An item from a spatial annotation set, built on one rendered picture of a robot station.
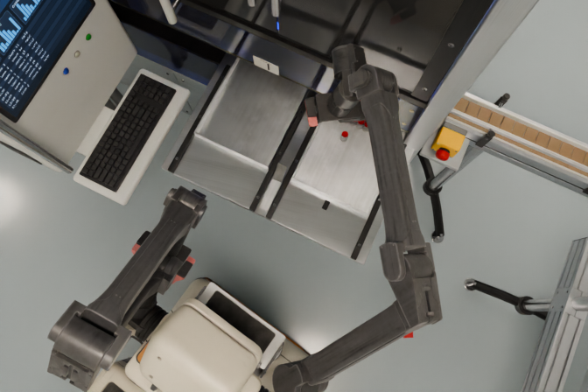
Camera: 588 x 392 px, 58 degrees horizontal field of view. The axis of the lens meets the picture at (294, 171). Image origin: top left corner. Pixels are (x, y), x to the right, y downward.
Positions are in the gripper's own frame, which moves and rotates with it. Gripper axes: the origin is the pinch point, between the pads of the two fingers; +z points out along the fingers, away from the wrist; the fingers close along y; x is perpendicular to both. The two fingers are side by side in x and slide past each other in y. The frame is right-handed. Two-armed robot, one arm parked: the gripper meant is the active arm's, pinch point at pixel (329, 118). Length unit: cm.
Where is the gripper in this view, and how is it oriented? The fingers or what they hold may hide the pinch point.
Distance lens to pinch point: 130.2
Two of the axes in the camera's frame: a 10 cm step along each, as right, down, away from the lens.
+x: 1.7, 9.7, -1.9
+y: -9.7, 1.3, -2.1
